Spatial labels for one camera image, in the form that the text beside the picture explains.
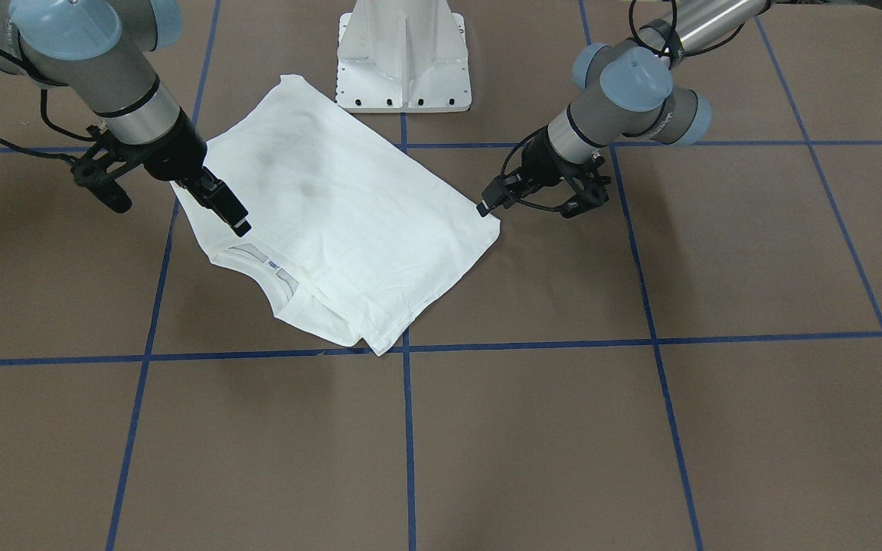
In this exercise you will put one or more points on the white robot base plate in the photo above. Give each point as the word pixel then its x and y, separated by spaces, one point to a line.
pixel 403 57

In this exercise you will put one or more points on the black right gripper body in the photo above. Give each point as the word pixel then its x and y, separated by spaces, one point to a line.
pixel 173 157

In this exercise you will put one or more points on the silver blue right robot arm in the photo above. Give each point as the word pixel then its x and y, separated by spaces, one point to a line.
pixel 98 49

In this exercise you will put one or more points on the white long-sleeve printed shirt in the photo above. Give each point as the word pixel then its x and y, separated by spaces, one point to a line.
pixel 351 239

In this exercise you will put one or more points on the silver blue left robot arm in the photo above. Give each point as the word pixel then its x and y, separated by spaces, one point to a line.
pixel 627 91

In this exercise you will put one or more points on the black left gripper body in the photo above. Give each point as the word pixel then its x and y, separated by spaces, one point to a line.
pixel 541 164

